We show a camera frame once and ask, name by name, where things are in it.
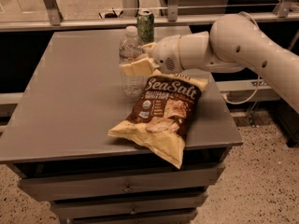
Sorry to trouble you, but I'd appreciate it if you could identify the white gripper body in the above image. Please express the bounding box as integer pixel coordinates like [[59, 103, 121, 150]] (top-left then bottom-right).
[[152, 35, 182, 74]]

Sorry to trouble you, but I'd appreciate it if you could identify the clear plastic water bottle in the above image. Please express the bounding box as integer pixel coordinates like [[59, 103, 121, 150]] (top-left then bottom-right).
[[119, 26, 145, 98]]

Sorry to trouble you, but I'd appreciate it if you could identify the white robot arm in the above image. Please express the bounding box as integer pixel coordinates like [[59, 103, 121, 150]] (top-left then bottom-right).
[[120, 13, 299, 112]]

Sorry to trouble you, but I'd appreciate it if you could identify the brown sea salt chip bag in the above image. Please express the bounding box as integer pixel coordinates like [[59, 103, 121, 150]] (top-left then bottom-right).
[[108, 71, 208, 168]]

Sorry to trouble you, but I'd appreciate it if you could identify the green soda can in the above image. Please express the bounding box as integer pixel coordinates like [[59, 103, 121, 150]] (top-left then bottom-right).
[[137, 9, 154, 43]]

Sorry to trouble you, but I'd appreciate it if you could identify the grey drawer cabinet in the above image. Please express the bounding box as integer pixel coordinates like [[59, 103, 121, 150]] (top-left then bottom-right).
[[0, 30, 242, 224]]

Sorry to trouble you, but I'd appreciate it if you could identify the white cable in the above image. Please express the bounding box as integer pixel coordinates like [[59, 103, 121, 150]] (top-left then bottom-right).
[[222, 11, 263, 105]]

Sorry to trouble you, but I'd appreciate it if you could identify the metal railing frame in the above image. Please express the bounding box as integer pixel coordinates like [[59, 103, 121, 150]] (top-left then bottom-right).
[[0, 0, 298, 32]]

